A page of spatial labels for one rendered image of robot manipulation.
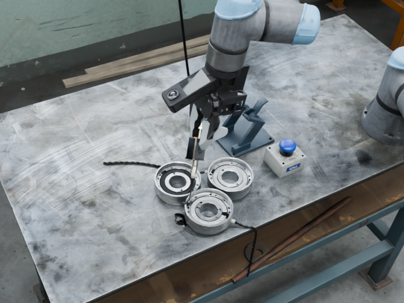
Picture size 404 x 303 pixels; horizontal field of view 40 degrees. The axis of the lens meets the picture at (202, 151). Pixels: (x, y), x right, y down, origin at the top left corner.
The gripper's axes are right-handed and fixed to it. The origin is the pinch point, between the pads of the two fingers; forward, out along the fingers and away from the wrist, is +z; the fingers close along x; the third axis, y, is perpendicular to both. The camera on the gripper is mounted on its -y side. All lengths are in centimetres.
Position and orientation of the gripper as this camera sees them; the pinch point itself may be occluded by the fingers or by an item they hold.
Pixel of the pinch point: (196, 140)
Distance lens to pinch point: 119.3
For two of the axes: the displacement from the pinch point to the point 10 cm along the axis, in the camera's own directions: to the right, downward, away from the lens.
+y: 8.6, -2.1, 4.6
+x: -4.8, -6.6, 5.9
